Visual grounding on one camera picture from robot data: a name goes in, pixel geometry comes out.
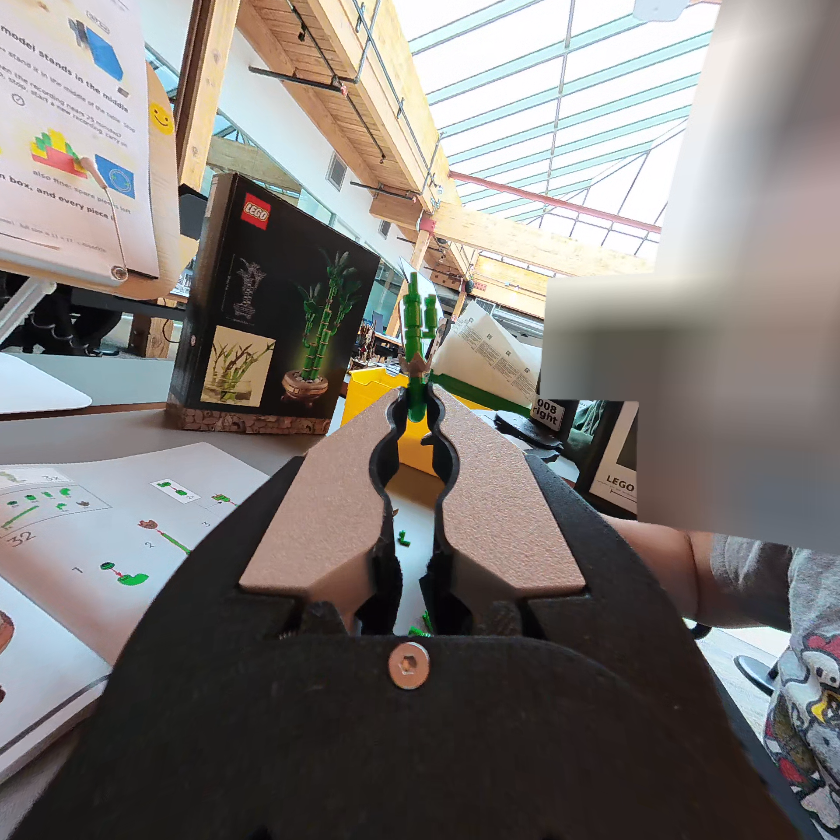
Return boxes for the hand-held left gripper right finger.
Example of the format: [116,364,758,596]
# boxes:
[419,385,587,636]

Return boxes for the green plastic bin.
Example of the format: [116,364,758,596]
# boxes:
[433,373,532,418]

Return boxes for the yellow plastic bin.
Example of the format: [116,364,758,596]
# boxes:
[341,366,490,479]

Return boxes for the wooden document board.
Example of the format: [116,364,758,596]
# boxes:
[0,62,183,301]

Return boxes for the black lego set box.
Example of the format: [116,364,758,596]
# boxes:
[165,172,382,435]

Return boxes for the white stand base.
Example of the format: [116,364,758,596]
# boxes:
[0,353,93,416]

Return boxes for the green lego bamboo stem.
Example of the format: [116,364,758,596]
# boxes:
[399,272,439,424]

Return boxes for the lego instruction booklet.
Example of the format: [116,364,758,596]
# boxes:
[0,443,270,782]

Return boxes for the black framed marker sign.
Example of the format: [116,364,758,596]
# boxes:
[574,400,641,516]

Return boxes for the printed instruction sheet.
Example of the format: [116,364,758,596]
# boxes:
[0,0,160,280]

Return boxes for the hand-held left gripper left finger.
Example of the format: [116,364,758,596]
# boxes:
[239,386,404,636]

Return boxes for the person's right forearm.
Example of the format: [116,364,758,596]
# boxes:
[600,515,723,631]

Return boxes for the green lego pieces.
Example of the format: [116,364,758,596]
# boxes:
[395,528,435,637]

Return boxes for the person in grey shirt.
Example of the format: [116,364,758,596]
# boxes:
[712,535,840,840]

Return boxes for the white paper bag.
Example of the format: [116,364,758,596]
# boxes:
[430,301,546,408]

